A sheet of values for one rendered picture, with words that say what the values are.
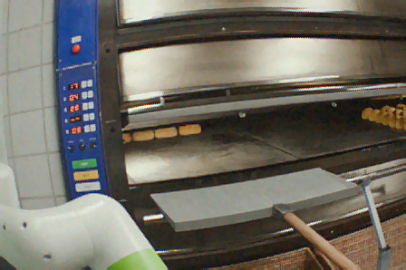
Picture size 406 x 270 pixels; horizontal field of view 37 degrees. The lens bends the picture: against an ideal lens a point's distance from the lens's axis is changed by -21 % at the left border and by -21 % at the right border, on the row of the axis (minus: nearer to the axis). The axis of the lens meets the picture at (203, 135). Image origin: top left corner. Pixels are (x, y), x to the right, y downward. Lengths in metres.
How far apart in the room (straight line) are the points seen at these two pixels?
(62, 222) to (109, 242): 0.09
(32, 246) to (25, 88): 1.36
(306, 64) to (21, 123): 1.03
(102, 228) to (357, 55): 1.69
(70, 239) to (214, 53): 1.46
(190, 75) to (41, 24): 0.59
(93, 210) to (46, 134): 1.25
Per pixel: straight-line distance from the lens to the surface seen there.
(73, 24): 2.28
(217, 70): 2.39
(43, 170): 2.34
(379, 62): 2.64
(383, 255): 2.10
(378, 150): 2.67
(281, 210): 1.86
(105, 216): 1.10
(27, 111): 2.32
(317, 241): 1.62
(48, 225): 1.03
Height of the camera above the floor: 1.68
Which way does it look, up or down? 9 degrees down
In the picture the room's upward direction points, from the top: 5 degrees counter-clockwise
